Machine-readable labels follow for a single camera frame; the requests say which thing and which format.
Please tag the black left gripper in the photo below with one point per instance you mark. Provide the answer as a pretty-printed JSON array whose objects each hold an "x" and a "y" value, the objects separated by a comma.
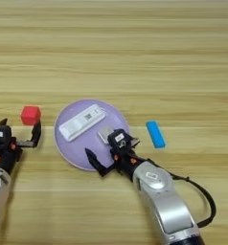
[{"x": 7, "y": 158}]

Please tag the round purple plate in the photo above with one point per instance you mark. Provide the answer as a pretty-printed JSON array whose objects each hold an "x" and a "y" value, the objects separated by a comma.
[{"x": 74, "y": 153}]

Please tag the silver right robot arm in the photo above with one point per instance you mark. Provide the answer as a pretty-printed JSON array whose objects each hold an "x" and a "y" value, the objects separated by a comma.
[{"x": 167, "y": 204}]

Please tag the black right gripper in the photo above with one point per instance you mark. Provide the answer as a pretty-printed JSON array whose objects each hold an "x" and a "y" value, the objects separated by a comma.
[{"x": 124, "y": 159}]

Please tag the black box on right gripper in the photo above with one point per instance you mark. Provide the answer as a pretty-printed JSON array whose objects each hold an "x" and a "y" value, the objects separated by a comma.
[{"x": 119, "y": 139}]

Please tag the white remote-shaped device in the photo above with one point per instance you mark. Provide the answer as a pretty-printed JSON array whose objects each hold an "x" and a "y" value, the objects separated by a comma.
[{"x": 82, "y": 122}]

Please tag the red cube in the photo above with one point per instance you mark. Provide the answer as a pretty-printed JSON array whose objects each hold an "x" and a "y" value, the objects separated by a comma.
[{"x": 30, "y": 115}]

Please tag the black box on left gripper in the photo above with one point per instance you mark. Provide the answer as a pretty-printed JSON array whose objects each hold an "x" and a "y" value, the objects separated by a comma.
[{"x": 0, "y": 134}]

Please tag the blue rectangular block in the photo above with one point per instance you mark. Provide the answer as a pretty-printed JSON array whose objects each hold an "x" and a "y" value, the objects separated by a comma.
[{"x": 155, "y": 134}]

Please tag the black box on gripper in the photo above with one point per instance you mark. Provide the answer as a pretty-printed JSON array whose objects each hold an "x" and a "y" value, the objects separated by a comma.
[
  {"x": 119, "y": 139},
  {"x": 0, "y": 134}
]

